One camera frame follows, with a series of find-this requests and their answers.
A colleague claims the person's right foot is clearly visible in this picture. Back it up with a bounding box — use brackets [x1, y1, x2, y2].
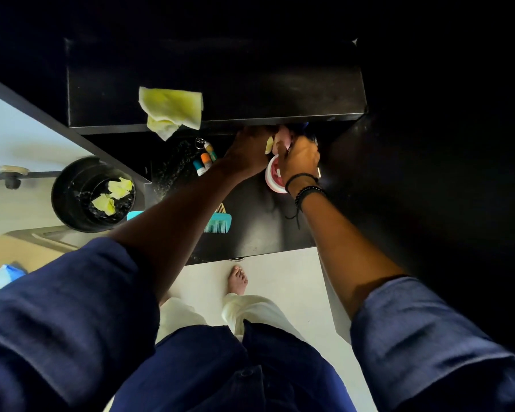
[227, 264, 249, 296]

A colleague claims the black shelf board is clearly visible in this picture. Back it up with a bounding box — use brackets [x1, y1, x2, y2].
[65, 38, 368, 136]

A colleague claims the black bead bracelet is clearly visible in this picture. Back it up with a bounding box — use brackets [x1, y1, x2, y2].
[295, 185, 327, 211]

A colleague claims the person's right hand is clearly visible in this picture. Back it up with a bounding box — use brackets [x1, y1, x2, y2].
[276, 134, 322, 198]

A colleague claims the person's right forearm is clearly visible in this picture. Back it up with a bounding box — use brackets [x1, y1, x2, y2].
[300, 188, 406, 320]

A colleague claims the black thread bracelet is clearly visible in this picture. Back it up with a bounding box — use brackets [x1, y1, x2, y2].
[284, 172, 320, 230]

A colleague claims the person's left forearm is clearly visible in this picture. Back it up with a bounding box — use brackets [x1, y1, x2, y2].
[111, 163, 241, 303]

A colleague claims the white cabinet door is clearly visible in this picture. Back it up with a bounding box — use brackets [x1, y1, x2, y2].
[0, 88, 151, 181]

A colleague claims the blue wipes packet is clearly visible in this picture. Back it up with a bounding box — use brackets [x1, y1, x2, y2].
[0, 264, 26, 301]

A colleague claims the teal comb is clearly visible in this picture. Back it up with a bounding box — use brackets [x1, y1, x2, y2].
[126, 211, 232, 235]

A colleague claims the crumpled yellow wipe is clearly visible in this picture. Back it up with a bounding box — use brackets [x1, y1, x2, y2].
[91, 193, 117, 217]
[107, 177, 133, 200]

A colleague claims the small green bottle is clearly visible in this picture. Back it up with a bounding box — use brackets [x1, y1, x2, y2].
[194, 137, 219, 163]

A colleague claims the red cream jar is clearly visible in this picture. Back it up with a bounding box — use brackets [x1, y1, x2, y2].
[264, 154, 288, 195]

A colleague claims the black waste bin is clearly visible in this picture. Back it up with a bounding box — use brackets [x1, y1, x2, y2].
[51, 156, 137, 233]

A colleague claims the beige plastic stool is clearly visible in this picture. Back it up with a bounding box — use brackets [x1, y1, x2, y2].
[0, 225, 112, 275]

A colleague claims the navy blue shirt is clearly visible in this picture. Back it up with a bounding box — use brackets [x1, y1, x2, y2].
[0, 237, 515, 412]

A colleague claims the yellow cleaning wipe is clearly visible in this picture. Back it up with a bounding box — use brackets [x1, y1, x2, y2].
[138, 86, 204, 142]

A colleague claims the black cabinet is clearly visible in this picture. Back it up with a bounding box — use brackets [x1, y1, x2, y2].
[0, 0, 515, 361]

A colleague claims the person's left hand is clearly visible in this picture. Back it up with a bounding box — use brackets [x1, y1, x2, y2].
[223, 125, 278, 181]

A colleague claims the pink makeup sponge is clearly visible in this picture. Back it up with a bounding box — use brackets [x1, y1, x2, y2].
[272, 125, 292, 155]

